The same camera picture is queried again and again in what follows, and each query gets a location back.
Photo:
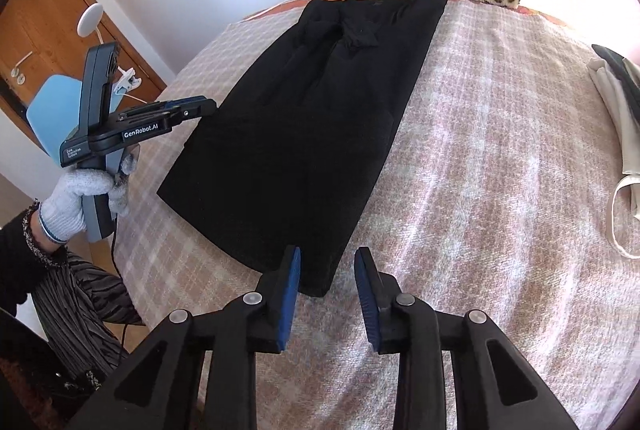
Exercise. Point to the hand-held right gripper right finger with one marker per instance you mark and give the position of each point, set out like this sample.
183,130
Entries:
367,300

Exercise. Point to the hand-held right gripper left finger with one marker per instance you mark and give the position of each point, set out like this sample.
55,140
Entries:
290,295

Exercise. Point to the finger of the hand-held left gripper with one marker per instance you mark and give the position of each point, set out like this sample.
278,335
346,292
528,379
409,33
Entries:
190,106

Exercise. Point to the black t-shirt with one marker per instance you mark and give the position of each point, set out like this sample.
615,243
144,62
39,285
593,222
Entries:
300,135

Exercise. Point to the person's left forearm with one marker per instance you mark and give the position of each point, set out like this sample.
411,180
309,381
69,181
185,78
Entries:
22,250

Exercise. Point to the person's left hand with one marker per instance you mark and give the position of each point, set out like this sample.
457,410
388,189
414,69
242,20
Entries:
70,205

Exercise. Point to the blue chair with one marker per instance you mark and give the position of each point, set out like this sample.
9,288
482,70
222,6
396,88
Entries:
55,102

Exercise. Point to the white clip lamp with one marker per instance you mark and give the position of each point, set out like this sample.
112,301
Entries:
91,17

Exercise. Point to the wooden door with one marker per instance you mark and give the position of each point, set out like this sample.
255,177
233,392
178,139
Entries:
50,20

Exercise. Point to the pink plaid blanket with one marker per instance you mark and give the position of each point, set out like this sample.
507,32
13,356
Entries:
475,160

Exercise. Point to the grey striped pleated skirt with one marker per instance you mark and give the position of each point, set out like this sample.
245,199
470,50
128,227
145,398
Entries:
85,310

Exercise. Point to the cream tote bag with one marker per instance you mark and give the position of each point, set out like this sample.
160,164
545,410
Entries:
617,110

